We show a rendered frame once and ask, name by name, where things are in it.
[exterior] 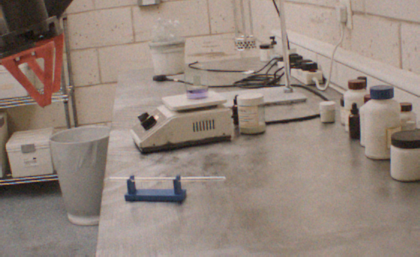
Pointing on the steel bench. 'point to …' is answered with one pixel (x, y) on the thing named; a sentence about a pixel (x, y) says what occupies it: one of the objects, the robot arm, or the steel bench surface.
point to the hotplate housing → (187, 127)
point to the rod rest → (155, 192)
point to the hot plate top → (176, 103)
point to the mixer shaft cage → (247, 43)
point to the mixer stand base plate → (272, 97)
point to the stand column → (283, 36)
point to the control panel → (151, 127)
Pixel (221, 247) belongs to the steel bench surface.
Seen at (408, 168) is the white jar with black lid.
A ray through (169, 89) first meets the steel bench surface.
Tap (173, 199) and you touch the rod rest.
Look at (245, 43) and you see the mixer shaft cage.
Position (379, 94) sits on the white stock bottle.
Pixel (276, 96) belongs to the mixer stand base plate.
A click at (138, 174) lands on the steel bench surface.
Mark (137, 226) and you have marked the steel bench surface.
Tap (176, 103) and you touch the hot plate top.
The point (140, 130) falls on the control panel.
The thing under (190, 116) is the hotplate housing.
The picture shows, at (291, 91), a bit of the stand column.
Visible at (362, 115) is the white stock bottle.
